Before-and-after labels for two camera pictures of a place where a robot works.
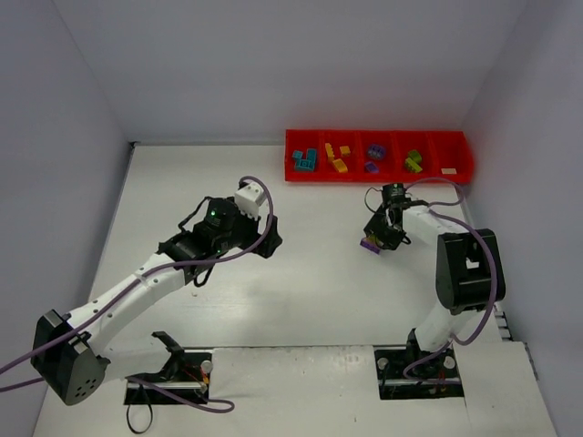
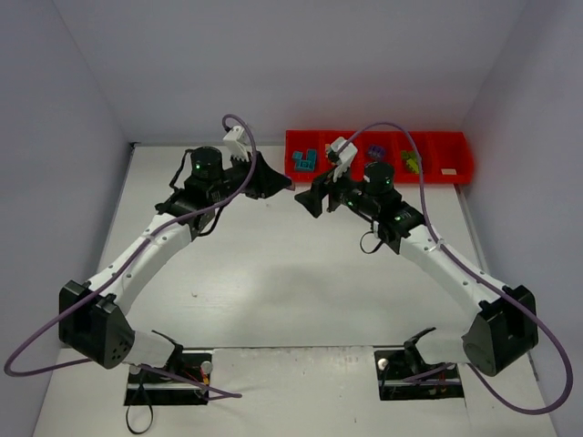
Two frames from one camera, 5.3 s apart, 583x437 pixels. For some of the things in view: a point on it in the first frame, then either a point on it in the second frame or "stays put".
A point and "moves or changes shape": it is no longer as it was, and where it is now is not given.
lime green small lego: [413, 166] stays put
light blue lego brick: [311, 155] stays put
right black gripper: [383, 232] to [328, 193]
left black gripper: [267, 238] to [253, 174]
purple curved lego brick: [376, 151] stays put
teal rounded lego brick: [303, 165] stays put
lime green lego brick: [415, 155] moves or changes shape
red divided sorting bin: [377, 156] stays put
